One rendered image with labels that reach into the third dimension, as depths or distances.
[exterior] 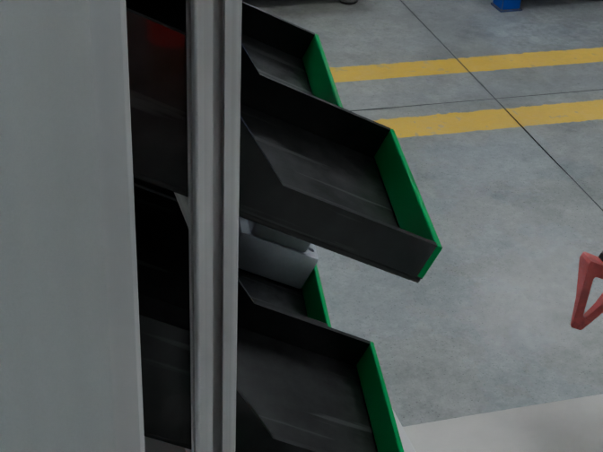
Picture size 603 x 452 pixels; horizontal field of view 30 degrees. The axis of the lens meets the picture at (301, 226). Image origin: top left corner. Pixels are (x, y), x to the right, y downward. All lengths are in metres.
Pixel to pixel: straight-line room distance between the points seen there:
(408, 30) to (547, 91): 0.70
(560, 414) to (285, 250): 0.55
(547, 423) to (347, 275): 1.76
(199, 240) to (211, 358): 0.07
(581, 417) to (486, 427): 0.11
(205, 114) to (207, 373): 0.14
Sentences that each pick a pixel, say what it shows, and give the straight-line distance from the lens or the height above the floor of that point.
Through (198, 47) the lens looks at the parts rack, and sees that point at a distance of 0.47.
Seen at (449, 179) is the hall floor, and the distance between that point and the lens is 3.47.
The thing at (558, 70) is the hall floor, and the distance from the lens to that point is 4.33.
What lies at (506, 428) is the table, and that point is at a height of 0.86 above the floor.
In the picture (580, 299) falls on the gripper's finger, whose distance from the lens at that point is 1.16.
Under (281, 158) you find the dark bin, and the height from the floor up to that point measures 1.38.
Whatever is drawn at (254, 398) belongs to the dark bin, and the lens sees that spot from 0.68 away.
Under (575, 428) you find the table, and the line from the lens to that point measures 1.27.
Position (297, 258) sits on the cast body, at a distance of 0.82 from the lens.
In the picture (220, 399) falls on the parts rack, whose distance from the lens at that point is 0.58.
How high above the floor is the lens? 1.67
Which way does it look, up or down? 32 degrees down
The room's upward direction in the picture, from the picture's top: 3 degrees clockwise
